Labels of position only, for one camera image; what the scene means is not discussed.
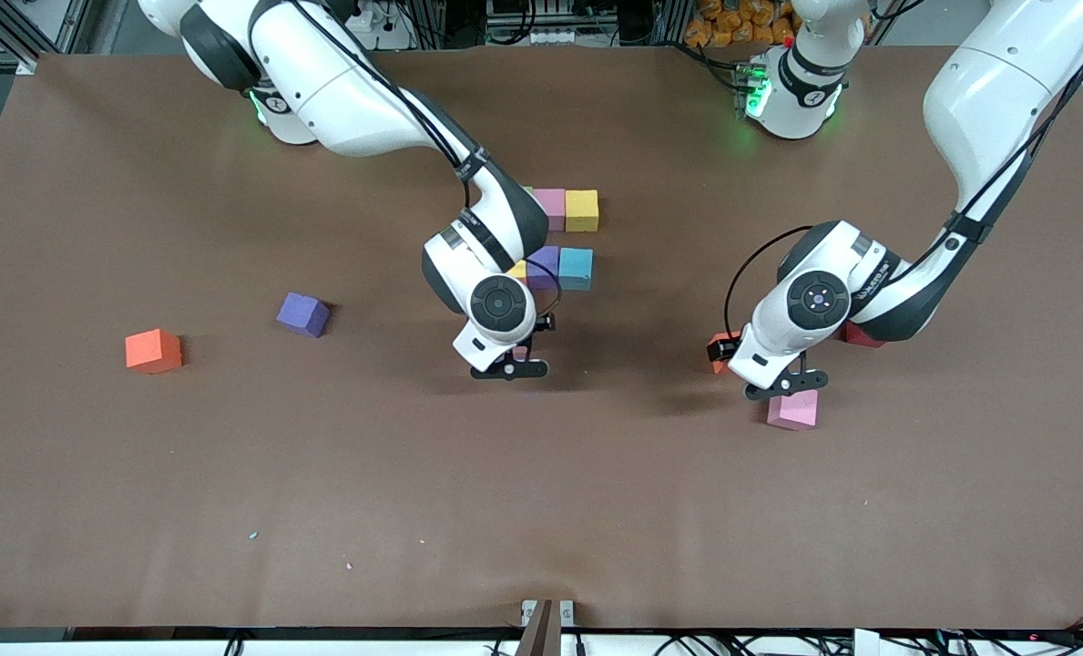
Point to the red foam cube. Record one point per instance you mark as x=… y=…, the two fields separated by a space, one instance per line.
x=860 y=337

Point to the bag of orange items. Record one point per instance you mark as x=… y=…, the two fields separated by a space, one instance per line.
x=714 y=27

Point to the blue foam cube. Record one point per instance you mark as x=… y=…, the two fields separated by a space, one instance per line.
x=576 y=269

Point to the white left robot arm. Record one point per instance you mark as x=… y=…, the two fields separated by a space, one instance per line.
x=987 y=91

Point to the white power strip with plugs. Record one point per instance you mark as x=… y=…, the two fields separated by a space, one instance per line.
x=372 y=18

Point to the purple foam cube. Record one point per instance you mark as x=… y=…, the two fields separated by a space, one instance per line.
x=302 y=314
x=546 y=264

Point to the metal table edge bracket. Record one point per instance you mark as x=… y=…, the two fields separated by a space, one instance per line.
x=541 y=638

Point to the orange foam cube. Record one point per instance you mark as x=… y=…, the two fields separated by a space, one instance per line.
x=153 y=351
x=716 y=353

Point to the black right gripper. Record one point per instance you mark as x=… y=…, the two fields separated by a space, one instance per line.
x=545 y=322

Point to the brown paper table cover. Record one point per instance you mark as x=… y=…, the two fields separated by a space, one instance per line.
x=541 y=474

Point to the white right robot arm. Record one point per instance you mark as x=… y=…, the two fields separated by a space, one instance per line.
x=341 y=91

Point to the yellow foam cube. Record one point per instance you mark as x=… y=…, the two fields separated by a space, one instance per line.
x=517 y=270
x=582 y=210

